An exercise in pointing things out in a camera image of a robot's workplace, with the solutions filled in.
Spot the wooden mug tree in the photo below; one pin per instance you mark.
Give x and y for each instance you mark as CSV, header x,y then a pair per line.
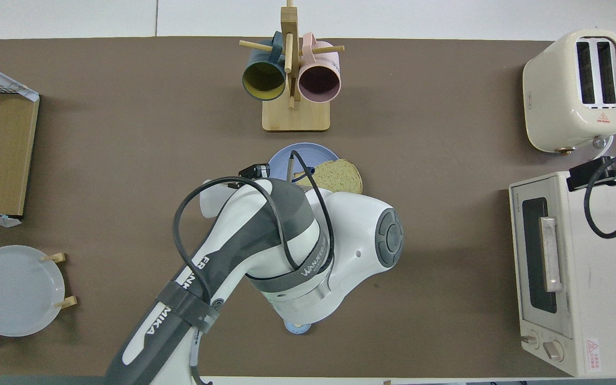
x,y
296,117

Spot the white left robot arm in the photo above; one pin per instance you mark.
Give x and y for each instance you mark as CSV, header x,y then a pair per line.
x,y
351,235

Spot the wooden two-level shelf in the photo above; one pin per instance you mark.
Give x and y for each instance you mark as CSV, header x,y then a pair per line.
x,y
3,155

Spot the pale grey plate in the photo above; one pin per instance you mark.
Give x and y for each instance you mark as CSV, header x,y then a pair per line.
x,y
8,289

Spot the blue round plate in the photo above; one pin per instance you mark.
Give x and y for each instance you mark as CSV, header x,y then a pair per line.
x,y
308,151

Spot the wooden plate rack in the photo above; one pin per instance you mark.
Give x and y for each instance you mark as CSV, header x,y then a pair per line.
x,y
67,302

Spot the teal mug yellow inside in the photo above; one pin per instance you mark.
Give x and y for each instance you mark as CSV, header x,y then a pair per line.
x,y
263,80

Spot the cream two-slot toaster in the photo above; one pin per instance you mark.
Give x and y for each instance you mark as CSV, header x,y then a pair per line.
x,y
554,96

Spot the small blue bell wooden knob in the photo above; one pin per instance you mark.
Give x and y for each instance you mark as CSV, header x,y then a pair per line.
x,y
297,329

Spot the pink ribbed mug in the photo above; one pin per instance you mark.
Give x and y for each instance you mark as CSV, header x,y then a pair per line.
x,y
318,83

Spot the brown bread slice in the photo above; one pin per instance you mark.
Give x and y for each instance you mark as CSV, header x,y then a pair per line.
x,y
340,176

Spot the brown table mat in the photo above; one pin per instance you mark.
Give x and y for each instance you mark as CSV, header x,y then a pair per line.
x,y
447,240

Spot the white toaster oven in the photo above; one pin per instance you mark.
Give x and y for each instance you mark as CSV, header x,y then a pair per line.
x,y
602,278

